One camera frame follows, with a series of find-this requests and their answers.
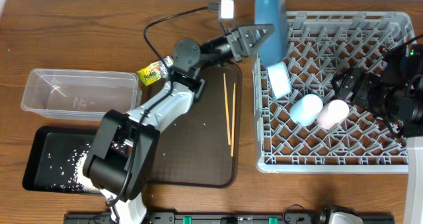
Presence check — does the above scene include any pink plastic cup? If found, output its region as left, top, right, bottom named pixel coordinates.
left=316, top=99, right=350, bottom=130

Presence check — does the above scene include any dark blue plate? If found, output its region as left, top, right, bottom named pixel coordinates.
left=253, top=0, right=289, bottom=69

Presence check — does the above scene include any light blue bowl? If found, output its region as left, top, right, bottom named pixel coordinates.
left=267, top=61, right=291, bottom=99

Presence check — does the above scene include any light blue plastic cup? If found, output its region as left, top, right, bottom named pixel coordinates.
left=289, top=94, right=323, bottom=126

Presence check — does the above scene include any white rice pile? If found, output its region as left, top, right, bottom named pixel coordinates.
left=46, top=144, right=103, bottom=195

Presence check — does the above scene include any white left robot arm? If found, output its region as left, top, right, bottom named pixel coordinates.
left=83, top=24, right=275, bottom=223

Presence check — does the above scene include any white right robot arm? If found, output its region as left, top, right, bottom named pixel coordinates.
left=331, top=42, right=422, bottom=223

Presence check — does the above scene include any grey dishwasher rack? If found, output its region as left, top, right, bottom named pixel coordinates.
left=252, top=11, right=414, bottom=174

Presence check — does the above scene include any black waste tray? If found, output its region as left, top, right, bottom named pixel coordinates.
left=22, top=126, right=100, bottom=196

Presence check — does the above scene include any wooden chopstick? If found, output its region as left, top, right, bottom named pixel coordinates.
left=223, top=73, right=231, bottom=145
left=231, top=83, right=236, bottom=157

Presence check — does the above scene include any yellow foil snack wrapper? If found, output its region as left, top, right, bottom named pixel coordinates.
left=136, top=56, right=174, bottom=86

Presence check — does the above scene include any brown serving tray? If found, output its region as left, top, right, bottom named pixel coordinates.
left=149, top=63, right=242, bottom=188

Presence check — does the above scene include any clear plastic bin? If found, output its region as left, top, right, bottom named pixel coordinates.
left=21, top=69, right=142, bottom=121

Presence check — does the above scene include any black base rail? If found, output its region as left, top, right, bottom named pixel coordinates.
left=62, top=204, right=396, bottom=224

